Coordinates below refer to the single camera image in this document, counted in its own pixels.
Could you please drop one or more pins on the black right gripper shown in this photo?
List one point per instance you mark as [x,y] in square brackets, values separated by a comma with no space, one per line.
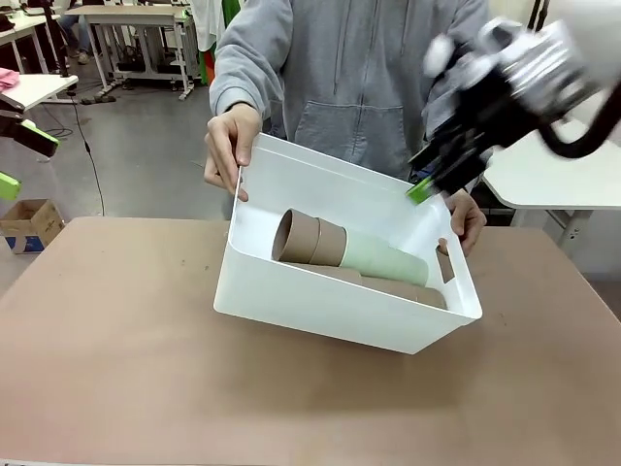
[475,116]

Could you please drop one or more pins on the light green cup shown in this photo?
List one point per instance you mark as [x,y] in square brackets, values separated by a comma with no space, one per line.
[383,257]

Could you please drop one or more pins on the white work table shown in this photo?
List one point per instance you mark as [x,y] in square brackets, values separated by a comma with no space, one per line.
[533,184]

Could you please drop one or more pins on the cardboard box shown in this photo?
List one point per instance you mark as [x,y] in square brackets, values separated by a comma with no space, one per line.
[39,218]

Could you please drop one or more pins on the white side desk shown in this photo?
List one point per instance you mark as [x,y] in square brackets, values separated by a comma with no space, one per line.
[43,87]

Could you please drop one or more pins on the white long desk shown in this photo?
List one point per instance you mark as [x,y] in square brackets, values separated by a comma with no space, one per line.
[19,29]

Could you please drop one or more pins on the seated person in jeans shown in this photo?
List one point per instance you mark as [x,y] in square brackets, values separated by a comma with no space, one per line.
[77,36]

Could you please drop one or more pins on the person's right forearm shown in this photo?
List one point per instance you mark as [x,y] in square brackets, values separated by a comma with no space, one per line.
[238,82]

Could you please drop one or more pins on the pink cloth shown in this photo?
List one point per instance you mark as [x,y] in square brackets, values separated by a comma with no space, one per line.
[7,80]

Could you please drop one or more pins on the black floor power strip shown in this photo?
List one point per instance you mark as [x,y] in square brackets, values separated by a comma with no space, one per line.
[99,99]

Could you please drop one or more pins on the grey frame desk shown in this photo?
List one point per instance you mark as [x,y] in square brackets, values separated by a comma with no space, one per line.
[126,14]

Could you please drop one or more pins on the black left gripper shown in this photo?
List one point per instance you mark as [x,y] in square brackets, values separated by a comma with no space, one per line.
[9,123]

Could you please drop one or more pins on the white plastic basket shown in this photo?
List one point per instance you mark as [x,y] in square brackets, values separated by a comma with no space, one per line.
[339,310]

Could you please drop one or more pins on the person's grey hoodie torso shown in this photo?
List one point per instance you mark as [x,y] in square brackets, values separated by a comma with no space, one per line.
[349,73]

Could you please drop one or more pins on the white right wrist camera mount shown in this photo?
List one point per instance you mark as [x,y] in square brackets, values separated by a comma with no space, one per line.
[440,51]

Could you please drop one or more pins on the person's left hand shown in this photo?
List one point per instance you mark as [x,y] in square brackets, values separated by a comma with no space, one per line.
[470,218]

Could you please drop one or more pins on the white garment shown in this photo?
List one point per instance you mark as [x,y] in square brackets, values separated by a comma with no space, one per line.
[206,24]

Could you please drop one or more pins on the person's left forearm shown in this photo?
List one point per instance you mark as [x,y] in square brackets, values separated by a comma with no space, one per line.
[428,116]

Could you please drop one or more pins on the black tripod pole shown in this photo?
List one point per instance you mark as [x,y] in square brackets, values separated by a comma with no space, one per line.
[536,14]

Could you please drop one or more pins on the person's right hand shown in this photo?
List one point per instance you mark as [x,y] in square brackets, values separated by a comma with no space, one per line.
[228,150]

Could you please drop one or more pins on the green shirt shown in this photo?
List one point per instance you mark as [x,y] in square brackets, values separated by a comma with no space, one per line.
[233,6]

